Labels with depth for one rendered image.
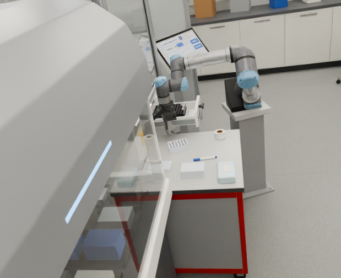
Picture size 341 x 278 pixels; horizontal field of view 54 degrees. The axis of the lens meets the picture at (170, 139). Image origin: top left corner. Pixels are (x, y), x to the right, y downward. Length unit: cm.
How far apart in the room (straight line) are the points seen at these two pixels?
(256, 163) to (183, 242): 101
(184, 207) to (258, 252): 78
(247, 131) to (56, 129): 200
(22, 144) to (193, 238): 152
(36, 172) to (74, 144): 14
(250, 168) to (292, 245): 66
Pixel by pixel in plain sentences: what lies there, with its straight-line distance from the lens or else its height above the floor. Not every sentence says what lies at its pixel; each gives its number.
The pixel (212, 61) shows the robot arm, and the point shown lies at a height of 127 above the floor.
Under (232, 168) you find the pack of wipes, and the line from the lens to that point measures 182.
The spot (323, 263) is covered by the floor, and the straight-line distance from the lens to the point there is 245.
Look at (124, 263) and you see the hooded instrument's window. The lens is 106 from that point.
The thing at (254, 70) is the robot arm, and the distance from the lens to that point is 192.
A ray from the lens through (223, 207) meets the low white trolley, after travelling 186.
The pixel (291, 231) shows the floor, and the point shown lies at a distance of 261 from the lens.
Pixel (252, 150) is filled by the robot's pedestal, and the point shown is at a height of 41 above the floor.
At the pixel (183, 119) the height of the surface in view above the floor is 87.
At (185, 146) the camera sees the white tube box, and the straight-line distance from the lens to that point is 210.
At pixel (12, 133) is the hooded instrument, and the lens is 65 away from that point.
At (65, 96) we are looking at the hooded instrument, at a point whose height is 160.
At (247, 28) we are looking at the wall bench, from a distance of 513.
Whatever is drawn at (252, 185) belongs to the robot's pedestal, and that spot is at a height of 8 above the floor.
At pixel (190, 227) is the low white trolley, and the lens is 198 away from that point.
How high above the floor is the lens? 185
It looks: 29 degrees down
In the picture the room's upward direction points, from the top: 11 degrees counter-clockwise
